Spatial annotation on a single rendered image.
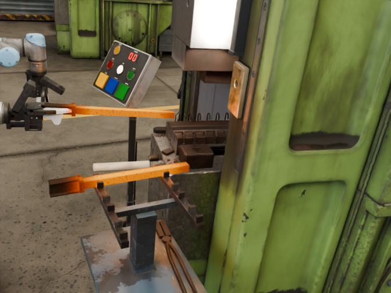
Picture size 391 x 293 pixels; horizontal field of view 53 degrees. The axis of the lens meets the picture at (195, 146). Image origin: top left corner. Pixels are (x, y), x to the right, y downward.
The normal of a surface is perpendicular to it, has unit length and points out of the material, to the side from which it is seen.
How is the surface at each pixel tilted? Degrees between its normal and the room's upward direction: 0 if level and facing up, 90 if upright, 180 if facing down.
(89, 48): 90
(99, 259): 0
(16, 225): 0
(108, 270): 0
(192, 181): 90
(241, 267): 90
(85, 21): 90
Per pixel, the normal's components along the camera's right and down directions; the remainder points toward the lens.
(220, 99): 0.28, 0.45
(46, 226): 0.10, -0.89
